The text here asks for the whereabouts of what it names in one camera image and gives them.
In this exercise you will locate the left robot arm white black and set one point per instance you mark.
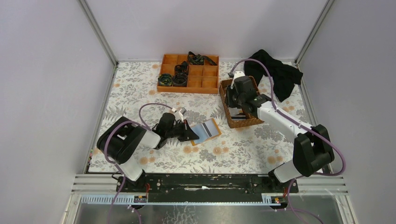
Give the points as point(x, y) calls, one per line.
point(119, 142)

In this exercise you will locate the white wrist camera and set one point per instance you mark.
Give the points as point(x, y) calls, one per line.
point(235, 75)
point(179, 113)

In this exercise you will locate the floral patterned table mat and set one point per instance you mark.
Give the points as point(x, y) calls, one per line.
point(251, 149)

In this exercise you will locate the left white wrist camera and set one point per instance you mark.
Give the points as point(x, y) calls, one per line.
point(179, 113)

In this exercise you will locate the loose dark belt top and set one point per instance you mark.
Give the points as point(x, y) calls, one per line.
point(197, 59)

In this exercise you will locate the rolled dark belt left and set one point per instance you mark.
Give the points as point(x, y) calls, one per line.
point(165, 79)

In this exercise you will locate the rolled black belt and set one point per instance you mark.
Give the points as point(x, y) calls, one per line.
point(180, 80)
point(182, 68)

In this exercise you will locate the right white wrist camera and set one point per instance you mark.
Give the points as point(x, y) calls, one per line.
point(235, 75)

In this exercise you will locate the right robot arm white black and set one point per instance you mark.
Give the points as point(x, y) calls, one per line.
point(311, 148)

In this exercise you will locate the card with dark stripe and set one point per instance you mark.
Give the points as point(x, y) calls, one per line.
point(207, 128)

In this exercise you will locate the orange wooden divided tray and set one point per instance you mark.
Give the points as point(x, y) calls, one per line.
point(189, 73)

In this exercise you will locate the brown wicker basket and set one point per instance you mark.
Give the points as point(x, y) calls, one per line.
point(247, 120)

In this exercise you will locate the rolled black belt middle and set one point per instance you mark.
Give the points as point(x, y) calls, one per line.
point(180, 80)

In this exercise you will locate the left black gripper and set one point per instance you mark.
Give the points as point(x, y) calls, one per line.
point(180, 129)

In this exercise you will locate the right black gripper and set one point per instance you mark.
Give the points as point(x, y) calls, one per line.
point(232, 101)

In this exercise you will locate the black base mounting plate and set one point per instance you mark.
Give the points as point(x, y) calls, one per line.
point(205, 188)

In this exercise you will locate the black crumpled cloth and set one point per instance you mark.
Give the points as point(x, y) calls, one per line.
point(284, 77)

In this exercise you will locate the cards stack in basket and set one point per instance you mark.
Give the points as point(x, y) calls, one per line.
point(237, 114)

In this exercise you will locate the rolled black belt upper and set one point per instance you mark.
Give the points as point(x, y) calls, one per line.
point(182, 68)

